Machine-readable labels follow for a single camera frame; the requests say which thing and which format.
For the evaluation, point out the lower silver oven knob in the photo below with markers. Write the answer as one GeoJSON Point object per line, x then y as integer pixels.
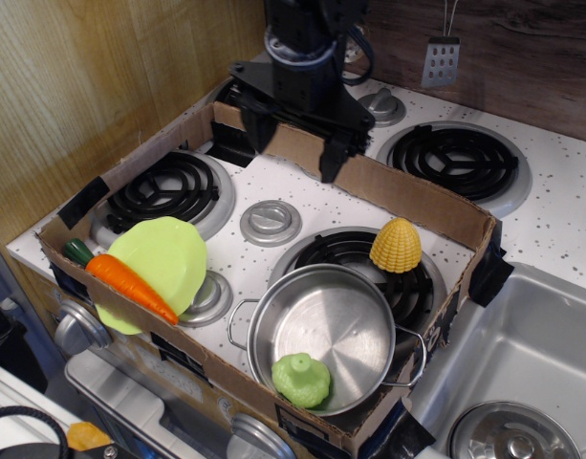
{"type": "Point", "coordinates": [252, 439]}

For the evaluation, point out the back silver stove knob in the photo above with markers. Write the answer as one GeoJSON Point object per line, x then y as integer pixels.
{"type": "Point", "coordinates": [384, 107]}

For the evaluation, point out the yellow toy corn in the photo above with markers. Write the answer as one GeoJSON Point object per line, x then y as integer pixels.
{"type": "Point", "coordinates": [397, 248]}

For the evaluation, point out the light green plastic plate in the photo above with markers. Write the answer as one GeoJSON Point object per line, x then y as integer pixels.
{"type": "Point", "coordinates": [169, 254]}

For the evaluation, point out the centre silver stove knob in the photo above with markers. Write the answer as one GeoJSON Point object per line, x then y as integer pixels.
{"type": "Point", "coordinates": [270, 223]}

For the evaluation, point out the grey oven door handle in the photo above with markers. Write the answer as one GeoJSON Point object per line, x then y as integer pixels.
{"type": "Point", "coordinates": [145, 417]}

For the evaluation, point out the left silver oven knob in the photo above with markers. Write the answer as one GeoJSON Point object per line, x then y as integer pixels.
{"type": "Point", "coordinates": [78, 330]}

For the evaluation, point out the orange toy carrot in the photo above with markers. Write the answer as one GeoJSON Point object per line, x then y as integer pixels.
{"type": "Point", "coordinates": [120, 277]}

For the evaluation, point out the light green toy broccoli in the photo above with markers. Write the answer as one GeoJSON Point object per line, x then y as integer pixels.
{"type": "Point", "coordinates": [302, 380]}

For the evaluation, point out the front silver stove knob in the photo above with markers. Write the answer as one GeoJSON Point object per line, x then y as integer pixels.
{"type": "Point", "coordinates": [211, 302]}

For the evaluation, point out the silver stove knob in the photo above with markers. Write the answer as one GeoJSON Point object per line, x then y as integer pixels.
{"type": "Point", "coordinates": [384, 107]}
{"type": "Point", "coordinates": [270, 223]}
{"type": "Point", "coordinates": [211, 302]}

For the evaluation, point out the front right black burner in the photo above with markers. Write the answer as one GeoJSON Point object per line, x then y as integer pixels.
{"type": "Point", "coordinates": [413, 296]}

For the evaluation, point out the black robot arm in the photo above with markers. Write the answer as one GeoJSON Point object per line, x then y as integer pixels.
{"type": "Point", "coordinates": [309, 26]}

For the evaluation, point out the back right black burner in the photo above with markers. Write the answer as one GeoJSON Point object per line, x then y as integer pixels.
{"type": "Point", "coordinates": [472, 161]}

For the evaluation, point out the stainless steel pot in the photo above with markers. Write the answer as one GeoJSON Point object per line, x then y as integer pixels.
{"type": "Point", "coordinates": [338, 317]}

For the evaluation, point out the grey toy sink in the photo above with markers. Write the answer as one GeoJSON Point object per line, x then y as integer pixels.
{"type": "Point", "coordinates": [527, 346]}

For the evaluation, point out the silver sink drain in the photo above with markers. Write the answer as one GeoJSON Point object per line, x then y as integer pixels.
{"type": "Point", "coordinates": [501, 429]}

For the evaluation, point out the silver oven knob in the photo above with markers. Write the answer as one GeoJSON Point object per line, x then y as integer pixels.
{"type": "Point", "coordinates": [78, 330]}
{"type": "Point", "coordinates": [252, 439]}

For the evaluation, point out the hanging silver slotted spatula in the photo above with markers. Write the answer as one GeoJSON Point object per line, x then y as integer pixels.
{"type": "Point", "coordinates": [440, 67]}

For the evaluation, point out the orange object bottom left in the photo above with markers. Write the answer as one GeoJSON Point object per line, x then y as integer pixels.
{"type": "Point", "coordinates": [83, 436]}

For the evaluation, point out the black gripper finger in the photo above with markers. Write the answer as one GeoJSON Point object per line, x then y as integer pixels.
{"type": "Point", "coordinates": [257, 116]}
{"type": "Point", "coordinates": [337, 150]}

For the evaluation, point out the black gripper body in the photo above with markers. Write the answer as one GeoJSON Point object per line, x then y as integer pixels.
{"type": "Point", "coordinates": [309, 89]}

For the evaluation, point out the front left black burner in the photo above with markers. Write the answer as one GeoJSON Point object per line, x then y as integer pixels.
{"type": "Point", "coordinates": [189, 186]}

